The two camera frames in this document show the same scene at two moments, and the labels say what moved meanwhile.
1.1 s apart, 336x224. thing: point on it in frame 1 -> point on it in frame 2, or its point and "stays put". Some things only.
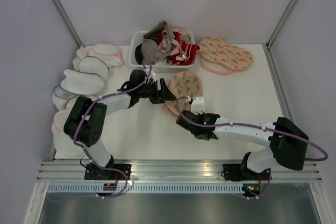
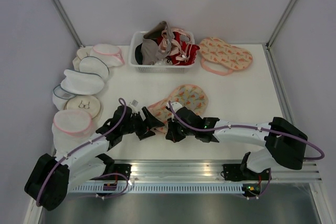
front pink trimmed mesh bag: x=64 y=146 stays put
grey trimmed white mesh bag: x=92 y=65 stays put
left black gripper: x=160 y=96 -> x=151 y=121
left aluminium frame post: x=55 y=1 stays put
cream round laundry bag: x=81 y=52 stays put
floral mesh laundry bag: x=184 y=86 -> x=188 y=95
